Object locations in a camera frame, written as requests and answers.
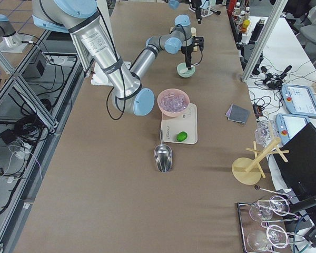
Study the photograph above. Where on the white ceramic spoon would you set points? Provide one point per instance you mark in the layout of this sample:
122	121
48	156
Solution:
184	70

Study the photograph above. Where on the white rabbit print tray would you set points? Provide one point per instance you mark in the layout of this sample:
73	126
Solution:
186	122

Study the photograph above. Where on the grey purple folded cloth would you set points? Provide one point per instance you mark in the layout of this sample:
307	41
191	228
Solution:
237	114

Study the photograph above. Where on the wooden cup tree stand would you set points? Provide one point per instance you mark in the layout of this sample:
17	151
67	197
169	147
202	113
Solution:
249	171

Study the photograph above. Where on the blue teach pendant lower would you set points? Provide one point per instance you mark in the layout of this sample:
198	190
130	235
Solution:
288	125

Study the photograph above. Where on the pink bowl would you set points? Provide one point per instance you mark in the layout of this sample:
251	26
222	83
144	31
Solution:
177	91

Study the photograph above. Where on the black monitor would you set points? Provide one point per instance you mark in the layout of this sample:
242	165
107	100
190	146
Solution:
299	173

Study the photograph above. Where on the clear plastic ice bag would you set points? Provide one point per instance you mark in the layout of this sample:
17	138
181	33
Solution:
265	132

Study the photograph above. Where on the wooden cutting board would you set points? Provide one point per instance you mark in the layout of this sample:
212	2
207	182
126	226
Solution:
193	34

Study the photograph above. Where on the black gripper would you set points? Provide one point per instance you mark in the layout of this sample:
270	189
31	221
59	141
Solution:
187	50
197	11

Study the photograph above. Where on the wine glass rack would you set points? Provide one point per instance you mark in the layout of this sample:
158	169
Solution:
262	224

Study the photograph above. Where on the blue teach pendant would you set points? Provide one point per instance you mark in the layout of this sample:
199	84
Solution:
288	125
299	100

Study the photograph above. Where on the metal ice scoop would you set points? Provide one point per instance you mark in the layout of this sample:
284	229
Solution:
163	155

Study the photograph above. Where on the mint green bowl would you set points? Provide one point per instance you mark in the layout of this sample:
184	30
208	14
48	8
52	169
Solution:
188	74

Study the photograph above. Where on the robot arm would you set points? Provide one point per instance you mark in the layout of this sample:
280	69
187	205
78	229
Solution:
81	20
174	4

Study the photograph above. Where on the clear ice cubes pile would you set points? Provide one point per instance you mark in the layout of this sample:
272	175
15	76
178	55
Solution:
173	102

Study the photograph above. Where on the green lime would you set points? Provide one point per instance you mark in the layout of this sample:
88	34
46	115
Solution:
181	136

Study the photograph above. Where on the blue teach pendant upper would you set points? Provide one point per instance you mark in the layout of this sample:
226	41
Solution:
299	100

